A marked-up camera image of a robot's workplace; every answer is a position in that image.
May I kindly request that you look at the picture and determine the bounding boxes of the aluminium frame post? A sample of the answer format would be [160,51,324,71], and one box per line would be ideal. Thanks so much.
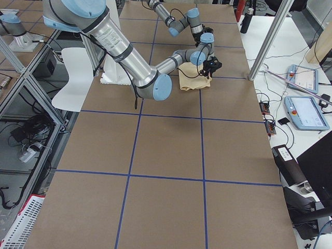
[248,0,294,81]

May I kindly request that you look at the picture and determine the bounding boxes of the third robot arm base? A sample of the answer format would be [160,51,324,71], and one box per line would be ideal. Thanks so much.
[1,13,39,52]

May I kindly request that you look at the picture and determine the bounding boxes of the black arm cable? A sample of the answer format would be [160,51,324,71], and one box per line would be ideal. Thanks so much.
[178,44,212,78]

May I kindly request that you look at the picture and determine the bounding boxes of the red cylinder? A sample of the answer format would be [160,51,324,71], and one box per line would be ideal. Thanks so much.
[235,0,246,22]

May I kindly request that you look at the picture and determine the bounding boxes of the orange connector strip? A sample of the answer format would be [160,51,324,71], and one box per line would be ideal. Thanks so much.
[259,101,276,137]

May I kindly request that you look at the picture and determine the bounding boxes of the beige long-sleeve graphic shirt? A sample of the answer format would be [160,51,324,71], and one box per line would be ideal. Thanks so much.
[178,62,212,91]

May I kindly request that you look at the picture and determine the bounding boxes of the black box with label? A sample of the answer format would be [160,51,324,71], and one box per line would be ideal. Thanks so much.
[271,145,307,186]

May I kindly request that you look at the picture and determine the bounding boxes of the white perforated basket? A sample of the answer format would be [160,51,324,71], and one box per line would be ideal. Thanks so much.
[1,194,45,249]

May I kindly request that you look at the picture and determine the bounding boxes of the wooden board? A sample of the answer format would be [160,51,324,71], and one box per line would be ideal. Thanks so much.
[306,21,331,64]

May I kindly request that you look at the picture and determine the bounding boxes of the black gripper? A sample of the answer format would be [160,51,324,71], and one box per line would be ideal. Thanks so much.
[191,24,214,44]
[202,57,222,77]

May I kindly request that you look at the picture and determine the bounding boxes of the far blue teach pendant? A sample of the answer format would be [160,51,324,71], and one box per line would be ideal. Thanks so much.
[286,64,319,93]

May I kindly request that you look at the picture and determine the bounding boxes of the black monitor with stand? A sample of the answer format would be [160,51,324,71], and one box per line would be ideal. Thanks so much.
[283,132,331,240]

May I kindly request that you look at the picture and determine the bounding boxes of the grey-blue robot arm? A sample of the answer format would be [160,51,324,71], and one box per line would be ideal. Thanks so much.
[43,1,222,101]
[142,1,214,46]

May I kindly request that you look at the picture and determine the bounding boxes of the near blue teach pendant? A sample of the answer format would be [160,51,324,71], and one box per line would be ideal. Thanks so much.
[284,96,330,131]

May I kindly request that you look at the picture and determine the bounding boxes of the white power strip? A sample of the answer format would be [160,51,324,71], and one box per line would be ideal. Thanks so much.
[19,144,41,163]

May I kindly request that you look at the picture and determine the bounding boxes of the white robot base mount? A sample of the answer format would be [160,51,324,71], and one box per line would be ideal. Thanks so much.
[101,55,131,85]

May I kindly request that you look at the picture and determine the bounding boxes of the small black pad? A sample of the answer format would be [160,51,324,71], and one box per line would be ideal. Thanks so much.
[278,117,290,126]

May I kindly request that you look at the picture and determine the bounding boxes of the black water bottle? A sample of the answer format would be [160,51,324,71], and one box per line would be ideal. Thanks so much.
[240,8,254,34]

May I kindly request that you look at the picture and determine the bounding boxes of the blue teach pendant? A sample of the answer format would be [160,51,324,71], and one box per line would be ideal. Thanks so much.
[286,64,319,93]
[284,96,330,131]

